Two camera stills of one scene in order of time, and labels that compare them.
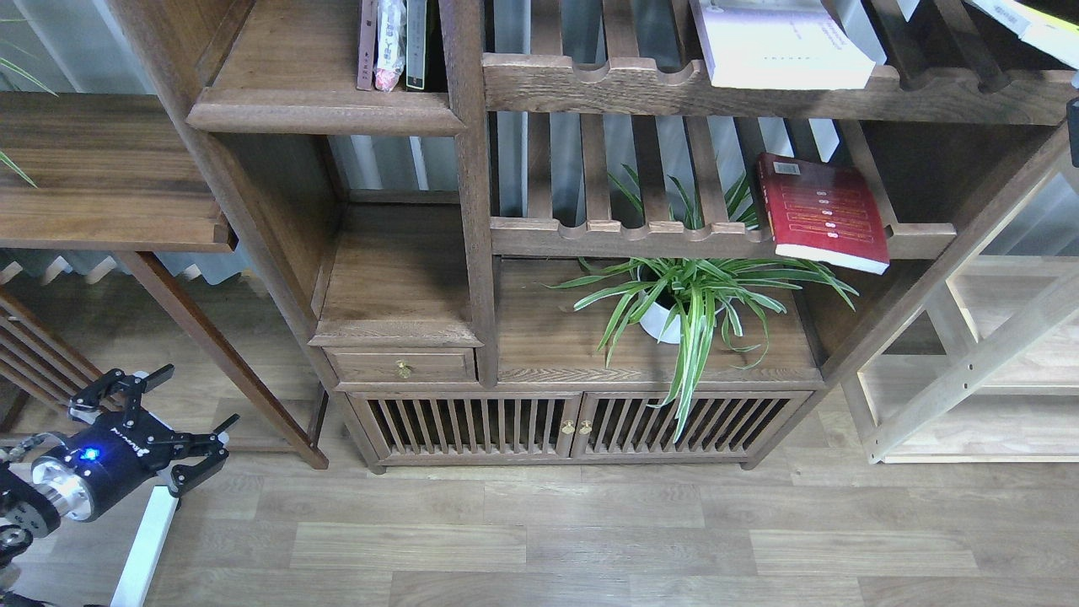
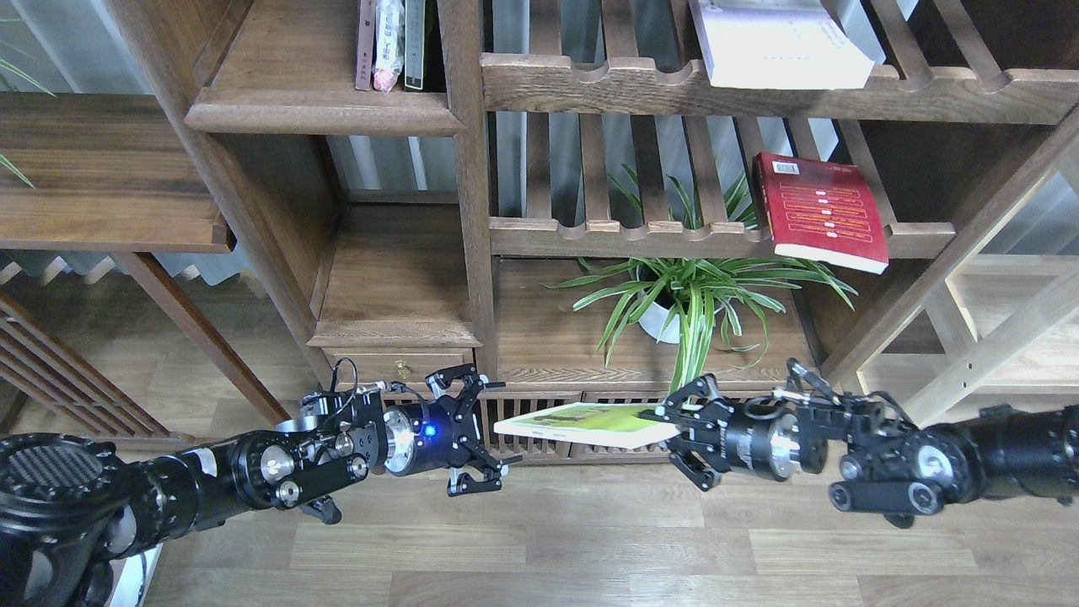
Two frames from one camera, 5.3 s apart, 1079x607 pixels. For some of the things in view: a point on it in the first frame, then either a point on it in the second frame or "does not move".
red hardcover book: (823, 212) does not move
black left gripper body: (101, 463) to (423, 436)
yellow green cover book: (1048, 31) to (600, 424)
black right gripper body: (1072, 113) to (761, 435)
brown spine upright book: (368, 24) does not move
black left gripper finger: (130, 387) to (467, 375)
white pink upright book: (391, 43) does not move
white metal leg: (133, 586) does not move
